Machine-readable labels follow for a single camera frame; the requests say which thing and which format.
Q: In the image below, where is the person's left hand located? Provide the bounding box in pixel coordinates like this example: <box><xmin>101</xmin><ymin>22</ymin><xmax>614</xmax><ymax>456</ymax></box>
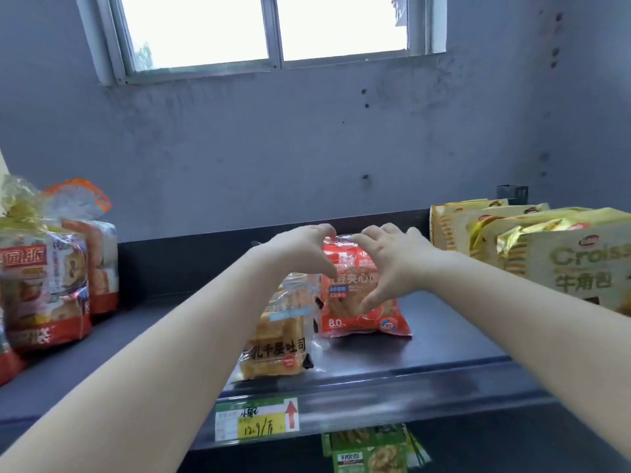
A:
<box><xmin>253</xmin><ymin>223</ymin><xmax>339</xmax><ymax>280</ymax></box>

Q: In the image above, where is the person's right hand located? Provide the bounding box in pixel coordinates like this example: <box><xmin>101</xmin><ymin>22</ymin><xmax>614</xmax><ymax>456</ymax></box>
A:
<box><xmin>347</xmin><ymin>223</ymin><xmax>445</xmax><ymax>317</ymax></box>

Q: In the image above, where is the red bread packet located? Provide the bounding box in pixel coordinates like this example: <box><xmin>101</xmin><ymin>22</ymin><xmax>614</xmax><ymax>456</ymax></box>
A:
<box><xmin>319</xmin><ymin>235</ymin><xmax>413</xmax><ymax>338</ymax></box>

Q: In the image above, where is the person's left forearm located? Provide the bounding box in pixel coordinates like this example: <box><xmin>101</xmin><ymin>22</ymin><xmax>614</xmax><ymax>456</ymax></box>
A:
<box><xmin>0</xmin><ymin>246</ymin><xmax>282</xmax><ymax>473</ymax></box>

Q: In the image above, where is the person's right forearm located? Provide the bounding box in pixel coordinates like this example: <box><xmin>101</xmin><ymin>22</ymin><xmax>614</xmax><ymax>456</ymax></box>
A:
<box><xmin>428</xmin><ymin>251</ymin><xmax>631</xmax><ymax>461</ymax></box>

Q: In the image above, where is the dark metal shelf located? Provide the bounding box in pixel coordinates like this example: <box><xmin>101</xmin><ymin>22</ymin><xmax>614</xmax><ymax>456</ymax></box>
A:
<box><xmin>0</xmin><ymin>209</ymin><xmax>631</xmax><ymax>453</ymax></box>

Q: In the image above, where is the clear toast bread packet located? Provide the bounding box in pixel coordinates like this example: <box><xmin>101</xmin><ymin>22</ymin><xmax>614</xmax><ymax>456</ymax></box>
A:
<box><xmin>238</xmin><ymin>272</ymin><xmax>317</xmax><ymax>383</ymax></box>

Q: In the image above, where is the yellow croissant packet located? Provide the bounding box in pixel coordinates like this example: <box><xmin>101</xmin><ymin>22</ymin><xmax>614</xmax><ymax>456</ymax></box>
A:
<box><xmin>497</xmin><ymin>209</ymin><xmax>631</xmax><ymax>318</ymax></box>
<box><xmin>475</xmin><ymin>207</ymin><xmax>595</xmax><ymax>271</ymax></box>
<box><xmin>467</xmin><ymin>203</ymin><xmax>551</xmax><ymax>261</ymax></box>
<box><xmin>429</xmin><ymin>199</ymin><xmax>509</xmax><ymax>253</ymax></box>

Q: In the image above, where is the green snack packet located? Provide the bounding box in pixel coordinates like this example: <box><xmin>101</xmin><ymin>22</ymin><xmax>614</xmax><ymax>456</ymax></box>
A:
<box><xmin>333</xmin><ymin>444</ymin><xmax>411</xmax><ymax>473</ymax></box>
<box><xmin>321</xmin><ymin>424</ymin><xmax>432</xmax><ymax>463</ymax></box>

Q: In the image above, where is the green and yellow price tag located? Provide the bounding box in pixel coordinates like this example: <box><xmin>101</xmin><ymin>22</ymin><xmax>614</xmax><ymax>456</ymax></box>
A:
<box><xmin>214</xmin><ymin>396</ymin><xmax>301</xmax><ymax>443</ymax></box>

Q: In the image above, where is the bread bag with orange top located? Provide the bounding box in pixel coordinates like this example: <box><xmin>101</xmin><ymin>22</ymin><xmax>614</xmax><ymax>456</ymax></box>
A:
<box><xmin>43</xmin><ymin>178</ymin><xmax>120</xmax><ymax>317</ymax></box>

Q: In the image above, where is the grey framed window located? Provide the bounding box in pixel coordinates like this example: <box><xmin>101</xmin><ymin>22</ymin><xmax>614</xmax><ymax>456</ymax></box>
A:
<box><xmin>75</xmin><ymin>0</ymin><xmax>448</xmax><ymax>87</ymax></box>

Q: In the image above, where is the bread bag with red label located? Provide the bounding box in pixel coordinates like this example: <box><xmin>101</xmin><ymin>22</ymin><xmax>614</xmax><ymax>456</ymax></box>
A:
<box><xmin>0</xmin><ymin>174</ymin><xmax>93</xmax><ymax>351</ymax></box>

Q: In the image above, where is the bread bag with red base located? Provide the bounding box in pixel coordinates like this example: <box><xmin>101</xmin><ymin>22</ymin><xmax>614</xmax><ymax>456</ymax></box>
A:
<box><xmin>0</xmin><ymin>315</ymin><xmax>28</xmax><ymax>387</ymax></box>

